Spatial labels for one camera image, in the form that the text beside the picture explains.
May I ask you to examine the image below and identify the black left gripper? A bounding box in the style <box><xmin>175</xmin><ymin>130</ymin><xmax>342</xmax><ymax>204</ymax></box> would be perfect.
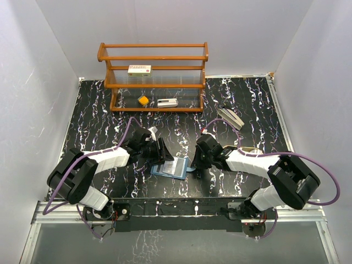
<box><xmin>139</xmin><ymin>137</ymin><xmax>173</xmax><ymax>165</ymax></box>

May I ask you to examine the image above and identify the white printed credit card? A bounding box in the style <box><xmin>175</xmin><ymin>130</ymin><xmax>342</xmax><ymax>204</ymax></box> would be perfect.
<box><xmin>162</xmin><ymin>160</ymin><xmax>177</xmax><ymax>174</ymax></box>

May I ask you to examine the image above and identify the blue leather card holder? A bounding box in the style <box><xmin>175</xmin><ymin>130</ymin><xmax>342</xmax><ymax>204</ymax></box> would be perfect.
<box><xmin>151</xmin><ymin>157</ymin><xmax>196</xmax><ymax>180</ymax></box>

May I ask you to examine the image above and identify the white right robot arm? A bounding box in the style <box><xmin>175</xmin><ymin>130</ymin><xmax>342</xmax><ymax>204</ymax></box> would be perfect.
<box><xmin>191</xmin><ymin>134</ymin><xmax>321</xmax><ymax>218</ymax></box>

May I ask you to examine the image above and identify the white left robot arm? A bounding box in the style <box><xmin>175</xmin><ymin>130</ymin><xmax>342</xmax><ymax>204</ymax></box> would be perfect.
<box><xmin>47</xmin><ymin>127</ymin><xmax>174</xmax><ymax>219</ymax></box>

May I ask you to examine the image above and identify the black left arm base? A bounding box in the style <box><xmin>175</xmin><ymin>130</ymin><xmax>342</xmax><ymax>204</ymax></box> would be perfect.
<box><xmin>78</xmin><ymin>202</ymin><xmax>130</xmax><ymax>241</ymax></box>

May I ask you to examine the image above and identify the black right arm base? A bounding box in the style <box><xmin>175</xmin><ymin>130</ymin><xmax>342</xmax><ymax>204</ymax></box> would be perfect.
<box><xmin>220</xmin><ymin>202</ymin><xmax>278</xmax><ymax>240</ymax></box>

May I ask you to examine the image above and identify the white grey stapler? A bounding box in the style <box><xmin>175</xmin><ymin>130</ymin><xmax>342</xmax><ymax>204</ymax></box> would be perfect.
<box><xmin>157</xmin><ymin>98</ymin><xmax>178</xmax><ymax>108</ymax></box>

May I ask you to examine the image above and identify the beige oval tray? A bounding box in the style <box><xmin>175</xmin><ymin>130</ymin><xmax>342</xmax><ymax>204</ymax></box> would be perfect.
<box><xmin>224</xmin><ymin>145</ymin><xmax>263</xmax><ymax>155</ymax></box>

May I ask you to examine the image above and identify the yellow square block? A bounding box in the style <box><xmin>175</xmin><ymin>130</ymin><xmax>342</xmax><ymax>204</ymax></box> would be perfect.
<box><xmin>138</xmin><ymin>96</ymin><xmax>149</xmax><ymax>106</ymax></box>

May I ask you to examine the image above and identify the brown wooden shelf rack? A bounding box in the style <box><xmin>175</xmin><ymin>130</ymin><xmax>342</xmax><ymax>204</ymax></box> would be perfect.
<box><xmin>97</xmin><ymin>42</ymin><xmax>209</xmax><ymax>112</ymax></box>

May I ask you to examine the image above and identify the white red paper box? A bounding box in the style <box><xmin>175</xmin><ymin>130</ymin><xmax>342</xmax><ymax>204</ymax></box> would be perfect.
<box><xmin>128</xmin><ymin>65</ymin><xmax>152</xmax><ymax>77</ymax></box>

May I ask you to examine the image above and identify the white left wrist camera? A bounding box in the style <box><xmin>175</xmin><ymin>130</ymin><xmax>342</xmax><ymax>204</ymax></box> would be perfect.
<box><xmin>148</xmin><ymin>126</ymin><xmax>157</xmax><ymax>141</ymax></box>

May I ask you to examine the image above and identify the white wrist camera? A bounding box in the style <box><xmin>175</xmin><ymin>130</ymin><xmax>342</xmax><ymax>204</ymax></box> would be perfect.
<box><xmin>201</xmin><ymin>129</ymin><xmax>216</xmax><ymax>139</ymax></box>
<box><xmin>148</xmin><ymin>126</ymin><xmax>157</xmax><ymax>141</ymax></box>

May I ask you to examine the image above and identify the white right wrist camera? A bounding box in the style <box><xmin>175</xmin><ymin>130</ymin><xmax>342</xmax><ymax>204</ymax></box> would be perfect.
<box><xmin>201</xmin><ymin>129</ymin><xmax>216</xmax><ymax>139</ymax></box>

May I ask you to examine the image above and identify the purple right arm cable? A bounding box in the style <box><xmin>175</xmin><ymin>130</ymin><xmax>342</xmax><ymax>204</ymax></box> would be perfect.
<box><xmin>205</xmin><ymin>118</ymin><xmax>341</xmax><ymax>206</ymax></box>

